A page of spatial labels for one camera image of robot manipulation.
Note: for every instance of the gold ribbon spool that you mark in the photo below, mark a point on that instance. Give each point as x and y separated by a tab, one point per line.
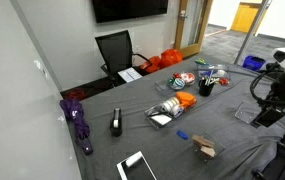
169	104

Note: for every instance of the blue recycling bin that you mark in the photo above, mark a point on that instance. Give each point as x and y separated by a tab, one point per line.
252	62

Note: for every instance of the yellow door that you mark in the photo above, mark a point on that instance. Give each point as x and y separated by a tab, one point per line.
245	18

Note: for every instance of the white yarn spool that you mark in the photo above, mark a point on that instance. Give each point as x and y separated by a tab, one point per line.
178	110

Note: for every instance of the white pen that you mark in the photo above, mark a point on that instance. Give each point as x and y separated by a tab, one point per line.
209	77

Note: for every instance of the green blue scissors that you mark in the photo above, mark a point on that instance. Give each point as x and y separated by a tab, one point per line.
201	61

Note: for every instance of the small red bow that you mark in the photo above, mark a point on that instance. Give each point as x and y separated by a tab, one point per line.
177	75

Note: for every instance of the grey tablecloth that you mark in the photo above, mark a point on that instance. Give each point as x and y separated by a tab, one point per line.
142	143

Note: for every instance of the printed paper sheet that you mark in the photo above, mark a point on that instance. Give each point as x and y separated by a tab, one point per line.
130	74

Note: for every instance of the white-framed tablet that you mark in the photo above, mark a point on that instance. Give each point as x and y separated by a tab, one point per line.
138	170

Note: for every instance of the clear three-slot organizer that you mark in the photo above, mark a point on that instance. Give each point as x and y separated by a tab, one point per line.
227	71

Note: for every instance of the dark pen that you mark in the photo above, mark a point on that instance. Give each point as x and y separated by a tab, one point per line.
203	81

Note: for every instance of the teal ribbon spool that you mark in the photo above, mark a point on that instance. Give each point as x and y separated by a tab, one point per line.
177	83

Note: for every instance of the white card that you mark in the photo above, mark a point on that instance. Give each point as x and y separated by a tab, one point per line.
161	119

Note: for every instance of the metal door frame post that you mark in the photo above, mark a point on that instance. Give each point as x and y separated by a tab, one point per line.
252	30

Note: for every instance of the wooden glass door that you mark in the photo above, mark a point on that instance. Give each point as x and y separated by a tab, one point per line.
178	33

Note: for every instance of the red gift bow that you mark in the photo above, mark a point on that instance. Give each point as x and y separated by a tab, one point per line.
224	81

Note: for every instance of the small empty clear box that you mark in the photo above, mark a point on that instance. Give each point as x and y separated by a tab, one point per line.
247	113

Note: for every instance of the white tape roll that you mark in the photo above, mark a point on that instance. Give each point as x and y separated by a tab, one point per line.
221	72

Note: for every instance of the clear box holding blocks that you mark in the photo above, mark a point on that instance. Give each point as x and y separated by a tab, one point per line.
219	146

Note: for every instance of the purple folded umbrella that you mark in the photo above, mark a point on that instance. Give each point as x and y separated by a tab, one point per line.
78	123

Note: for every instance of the red white ribbon spool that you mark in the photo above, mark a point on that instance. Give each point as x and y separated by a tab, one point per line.
188	78

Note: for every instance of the black tape dispenser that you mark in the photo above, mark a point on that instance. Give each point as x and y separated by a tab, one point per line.
116	126

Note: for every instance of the small blue eraser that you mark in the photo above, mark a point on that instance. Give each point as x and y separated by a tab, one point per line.
182	134

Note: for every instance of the orange plastic bag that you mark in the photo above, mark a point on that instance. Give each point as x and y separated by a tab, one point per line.
151	65
171	57

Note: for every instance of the clear shallow tray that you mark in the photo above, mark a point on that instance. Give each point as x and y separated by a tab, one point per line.
162	87

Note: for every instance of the black mug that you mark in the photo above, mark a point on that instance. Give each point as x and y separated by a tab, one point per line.
205	90

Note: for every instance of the black wall television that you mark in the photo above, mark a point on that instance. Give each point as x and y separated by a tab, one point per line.
128	9

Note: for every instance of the black mesh office chair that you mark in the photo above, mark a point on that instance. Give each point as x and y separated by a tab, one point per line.
115	51

